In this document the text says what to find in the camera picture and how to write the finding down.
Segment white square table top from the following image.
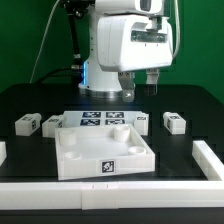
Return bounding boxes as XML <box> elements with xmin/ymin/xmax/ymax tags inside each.
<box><xmin>55</xmin><ymin>124</ymin><xmax>155</xmax><ymax>180</ymax></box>

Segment white left fence wall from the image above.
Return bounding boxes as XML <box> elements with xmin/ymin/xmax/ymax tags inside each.
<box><xmin>0</xmin><ymin>142</ymin><xmax>7</xmax><ymax>166</ymax></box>

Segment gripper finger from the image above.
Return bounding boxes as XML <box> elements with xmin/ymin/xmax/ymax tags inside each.
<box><xmin>118</xmin><ymin>71</ymin><xmax>135</xmax><ymax>102</ymax></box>
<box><xmin>146</xmin><ymin>68</ymin><xmax>159</xmax><ymax>95</ymax></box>

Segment white cable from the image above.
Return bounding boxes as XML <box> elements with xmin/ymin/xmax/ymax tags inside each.
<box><xmin>29</xmin><ymin>0</ymin><xmax>62</xmax><ymax>84</ymax></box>

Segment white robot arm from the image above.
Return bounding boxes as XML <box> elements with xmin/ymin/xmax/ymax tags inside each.
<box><xmin>79</xmin><ymin>0</ymin><xmax>173</xmax><ymax>102</ymax></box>

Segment white front fence wall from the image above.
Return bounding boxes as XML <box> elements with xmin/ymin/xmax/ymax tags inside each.
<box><xmin>0</xmin><ymin>181</ymin><xmax>224</xmax><ymax>210</ymax></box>

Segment black cable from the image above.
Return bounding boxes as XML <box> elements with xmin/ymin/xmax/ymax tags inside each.
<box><xmin>35</xmin><ymin>66</ymin><xmax>84</xmax><ymax>84</ymax></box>

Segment white fence wall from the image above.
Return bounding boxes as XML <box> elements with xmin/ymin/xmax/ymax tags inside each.
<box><xmin>0</xmin><ymin>181</ymin><xmax>224</xmax><ymax>210</ymax></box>
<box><xmin>0</xmin><ymin>142</ymin><xmax>7</xmax><ymax>166</ymax></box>
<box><xmin>192</xmin><ymin>141</ymin><xmax>224</xmax><ymax>181</ymax></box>

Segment white right fence wall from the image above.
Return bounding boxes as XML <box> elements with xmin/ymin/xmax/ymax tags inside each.
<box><xmin>192</xmin><ymin>141</ymin><xmax>224</xmax><ymax>181</ymax></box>

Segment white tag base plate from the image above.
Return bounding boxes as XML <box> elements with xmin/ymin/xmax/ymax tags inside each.
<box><xmin>61</xmin><ymin>110</ymin><xmax>148</xmax><ymax>128</ymax></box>

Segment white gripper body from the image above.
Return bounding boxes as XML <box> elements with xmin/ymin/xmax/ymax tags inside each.
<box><xmin>97</xmin><ymin>15</ymin><xmax>173</xmax><ymax>72</ymax></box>

